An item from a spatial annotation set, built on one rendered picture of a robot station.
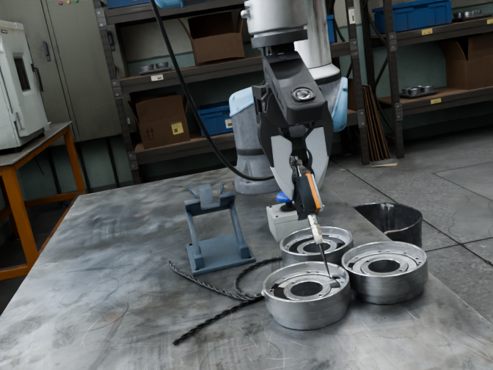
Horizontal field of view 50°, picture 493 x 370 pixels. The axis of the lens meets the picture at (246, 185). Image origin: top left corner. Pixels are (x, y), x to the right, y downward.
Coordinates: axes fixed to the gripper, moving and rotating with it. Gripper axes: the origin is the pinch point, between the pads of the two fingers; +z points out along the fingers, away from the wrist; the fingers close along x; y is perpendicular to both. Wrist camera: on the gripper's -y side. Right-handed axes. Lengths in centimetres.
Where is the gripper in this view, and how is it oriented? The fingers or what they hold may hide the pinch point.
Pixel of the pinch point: (304, 189)
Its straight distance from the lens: 69.2
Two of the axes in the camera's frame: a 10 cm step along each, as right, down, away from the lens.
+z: 1.6, 9.5, 2.6
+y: -1.9, -2.3, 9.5
